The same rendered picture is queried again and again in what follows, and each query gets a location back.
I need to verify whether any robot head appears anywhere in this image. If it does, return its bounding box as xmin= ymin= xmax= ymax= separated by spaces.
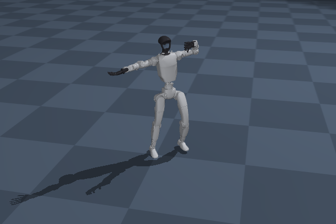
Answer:
xmin=158 ymin=36 xmax=171 ymax=56

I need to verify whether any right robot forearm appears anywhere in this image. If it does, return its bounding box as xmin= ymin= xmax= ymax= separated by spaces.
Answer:
xmin=123 ymin=62 xmax=139 ymax=72

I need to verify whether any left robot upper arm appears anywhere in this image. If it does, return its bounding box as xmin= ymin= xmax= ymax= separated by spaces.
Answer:
xmin=175 ymin=48 xmax=199 ymax=60

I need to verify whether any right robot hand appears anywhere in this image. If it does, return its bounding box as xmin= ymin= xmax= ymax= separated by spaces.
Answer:
xmin=108 ymin=68 xmax=128 ymax=76

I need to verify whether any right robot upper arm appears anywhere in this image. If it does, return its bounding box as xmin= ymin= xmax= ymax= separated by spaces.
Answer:
xmin=137 ymin=57 xmax=159 ymax=69

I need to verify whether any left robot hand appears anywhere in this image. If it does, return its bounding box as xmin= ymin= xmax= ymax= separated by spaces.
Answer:
xmin=184 ymin=41 xmax=196 ymax=53

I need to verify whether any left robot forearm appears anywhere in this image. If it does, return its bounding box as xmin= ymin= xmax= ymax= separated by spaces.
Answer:
xmin=193 ymin=40 xmax=199 ymax=50

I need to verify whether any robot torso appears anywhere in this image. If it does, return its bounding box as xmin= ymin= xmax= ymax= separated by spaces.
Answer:
xmin=156 ymin=51 xmax=177 ymax=99

